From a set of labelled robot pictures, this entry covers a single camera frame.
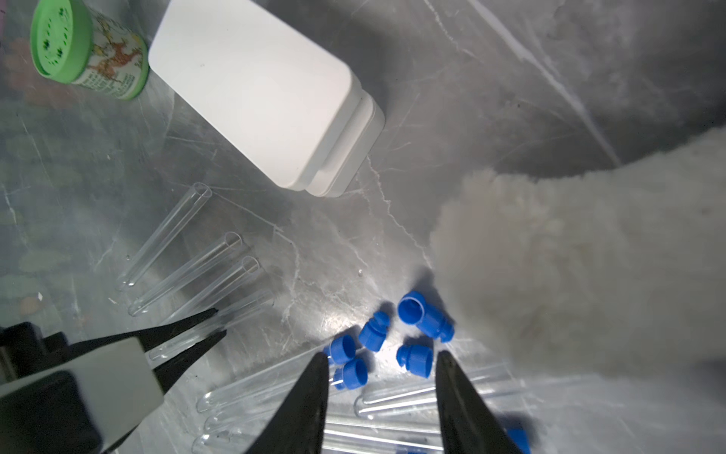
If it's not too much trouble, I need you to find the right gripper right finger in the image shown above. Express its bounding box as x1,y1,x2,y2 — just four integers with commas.
435,351,521,454

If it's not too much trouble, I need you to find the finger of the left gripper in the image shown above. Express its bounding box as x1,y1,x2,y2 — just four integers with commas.
67,308,219,355
153,330,227,393

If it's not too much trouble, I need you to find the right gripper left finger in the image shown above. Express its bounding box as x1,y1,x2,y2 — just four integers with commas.
247,353,330,454

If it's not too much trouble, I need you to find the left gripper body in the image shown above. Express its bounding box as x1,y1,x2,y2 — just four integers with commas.
1,323,164,453

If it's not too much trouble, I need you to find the test tube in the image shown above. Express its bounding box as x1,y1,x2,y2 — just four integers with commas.
192,417,444,453
129,232,247,317
354,364,567,420
116,183,213,291
147,289,275,366
196,355,369,429
196,334,368,414
164,255,262,323

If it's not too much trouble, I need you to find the blue stopper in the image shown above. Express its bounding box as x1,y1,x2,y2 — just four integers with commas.
397,291,427,325
358,311,391,353
396,344,434,378
415,305,455,344

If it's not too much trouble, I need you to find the white teddy bear blue shirt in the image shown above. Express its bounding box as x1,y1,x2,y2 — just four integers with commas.
430,128,725,376

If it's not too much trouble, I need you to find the white rectangular plastic box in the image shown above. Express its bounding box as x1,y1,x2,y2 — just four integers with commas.
149,0,385,198

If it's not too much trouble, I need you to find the green lidded small jar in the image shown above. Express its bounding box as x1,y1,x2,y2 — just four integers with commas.
30,0,149,100

